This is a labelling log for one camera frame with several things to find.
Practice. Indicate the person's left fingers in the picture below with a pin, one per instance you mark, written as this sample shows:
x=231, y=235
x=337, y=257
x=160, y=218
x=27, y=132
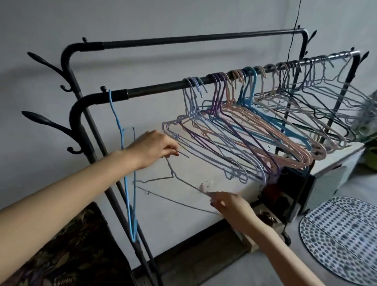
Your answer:
x=170, y=148

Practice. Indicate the black storage box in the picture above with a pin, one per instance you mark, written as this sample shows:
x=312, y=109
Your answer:
x=297, y=191

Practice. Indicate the row of pastel clothes hangers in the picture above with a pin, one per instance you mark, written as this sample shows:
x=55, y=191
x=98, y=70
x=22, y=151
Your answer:
x=265, y=129

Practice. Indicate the person's left forearm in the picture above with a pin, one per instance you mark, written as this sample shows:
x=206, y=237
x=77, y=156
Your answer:
x=64, y=203

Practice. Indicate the white low cabinet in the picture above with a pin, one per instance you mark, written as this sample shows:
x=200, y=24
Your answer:
x=332, y=176

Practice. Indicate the green potted plant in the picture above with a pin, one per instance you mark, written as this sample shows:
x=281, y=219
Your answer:
x=369, y=123

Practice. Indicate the white wall socket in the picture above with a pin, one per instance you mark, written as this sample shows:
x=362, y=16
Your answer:
x=206, y=186

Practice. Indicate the person's right forearm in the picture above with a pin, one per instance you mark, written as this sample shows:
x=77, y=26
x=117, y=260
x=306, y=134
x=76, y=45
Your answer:
x=282, y=256

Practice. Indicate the dark floral fabric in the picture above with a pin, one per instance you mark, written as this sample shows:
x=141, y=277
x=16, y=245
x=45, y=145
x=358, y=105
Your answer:
x=73, y=253

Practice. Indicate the person's right hand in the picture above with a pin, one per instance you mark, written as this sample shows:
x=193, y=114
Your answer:
x=235, y=210

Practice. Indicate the black double-rail clothes rack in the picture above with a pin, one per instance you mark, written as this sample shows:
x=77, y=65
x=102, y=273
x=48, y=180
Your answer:
x=147, y=90

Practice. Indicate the light blue clothes hanger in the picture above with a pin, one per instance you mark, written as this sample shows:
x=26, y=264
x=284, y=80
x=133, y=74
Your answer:
x=134, y=234

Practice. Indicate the person's left hand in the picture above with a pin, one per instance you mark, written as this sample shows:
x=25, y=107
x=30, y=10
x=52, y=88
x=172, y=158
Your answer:
x=148, y=148

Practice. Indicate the person's right fingers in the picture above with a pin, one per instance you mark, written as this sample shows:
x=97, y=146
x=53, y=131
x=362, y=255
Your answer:
x=221, y=201

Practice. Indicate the beige cardboard box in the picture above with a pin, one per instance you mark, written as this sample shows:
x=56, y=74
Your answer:
x=269, y=221

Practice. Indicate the round dotted blue-white mat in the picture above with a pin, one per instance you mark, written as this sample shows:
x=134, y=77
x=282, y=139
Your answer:
x=341, y=235

